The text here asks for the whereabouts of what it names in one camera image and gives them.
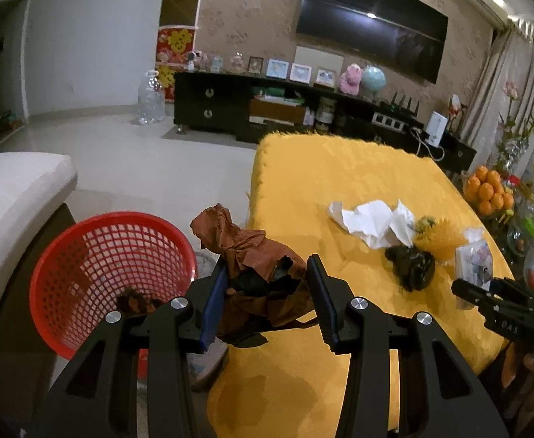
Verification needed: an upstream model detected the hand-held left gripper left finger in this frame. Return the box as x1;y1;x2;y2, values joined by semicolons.
34;262;231;438

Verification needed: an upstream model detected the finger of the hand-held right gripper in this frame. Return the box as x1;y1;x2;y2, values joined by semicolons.
451;278;492;308
491;277;529;303

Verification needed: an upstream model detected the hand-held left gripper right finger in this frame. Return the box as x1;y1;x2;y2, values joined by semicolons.
306;254;510;438

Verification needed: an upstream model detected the clear plastic packet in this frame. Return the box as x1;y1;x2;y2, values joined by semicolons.
454;228;496;312

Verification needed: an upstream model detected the brown paper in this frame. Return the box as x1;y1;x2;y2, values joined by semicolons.
189;203;323;347

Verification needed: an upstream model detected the white tissue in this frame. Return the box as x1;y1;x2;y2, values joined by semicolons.
326;201;398;250

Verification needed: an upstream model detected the red mesh plastic basket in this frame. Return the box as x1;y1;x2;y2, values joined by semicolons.
28;211;199;379

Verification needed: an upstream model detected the black crumpled plastic bag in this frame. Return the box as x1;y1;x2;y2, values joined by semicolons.
384;244;436;293

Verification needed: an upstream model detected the dark brown crumpled wrapper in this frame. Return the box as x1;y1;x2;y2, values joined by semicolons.
116;287;164;316

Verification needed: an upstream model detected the pile of oranges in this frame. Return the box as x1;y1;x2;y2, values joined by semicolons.
463;166;517;218

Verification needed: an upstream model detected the yellow fluffy table cover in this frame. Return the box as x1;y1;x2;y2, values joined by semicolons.
207;130;514;438

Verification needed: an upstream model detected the pink flower bouquet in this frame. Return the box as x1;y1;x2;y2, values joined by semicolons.
493;80;534;176

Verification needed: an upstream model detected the white upright box device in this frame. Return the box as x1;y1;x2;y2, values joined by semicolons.
427;112;449;147

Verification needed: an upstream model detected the black antenna router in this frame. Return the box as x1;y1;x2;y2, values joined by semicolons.
387;92;422;118

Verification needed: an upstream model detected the beige curtain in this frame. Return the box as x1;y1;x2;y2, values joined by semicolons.
460;18;534;149

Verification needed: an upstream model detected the black television cabinet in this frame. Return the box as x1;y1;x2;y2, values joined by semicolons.
173;72;478;174

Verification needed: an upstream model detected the clear large water bottle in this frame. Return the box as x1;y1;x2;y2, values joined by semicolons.
136;69;166;125

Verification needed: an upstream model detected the pink plush toy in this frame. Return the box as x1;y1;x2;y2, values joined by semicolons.
340;65;364;96

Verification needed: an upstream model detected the white cushioned sofa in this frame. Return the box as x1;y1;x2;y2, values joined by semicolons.
0;153;78;361

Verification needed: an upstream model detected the light blue globe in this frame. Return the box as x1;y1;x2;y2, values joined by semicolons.
362;66;387;101

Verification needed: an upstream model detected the white leaning board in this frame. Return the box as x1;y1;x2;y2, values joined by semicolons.
294;46;344;76

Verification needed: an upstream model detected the blue picture frame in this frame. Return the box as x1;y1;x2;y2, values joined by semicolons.
267;58;290;80

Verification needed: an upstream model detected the red festive wall poster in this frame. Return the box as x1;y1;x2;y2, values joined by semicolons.
156;27;197;101

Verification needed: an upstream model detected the black wall television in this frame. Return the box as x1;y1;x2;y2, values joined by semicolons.
297;0;449;85

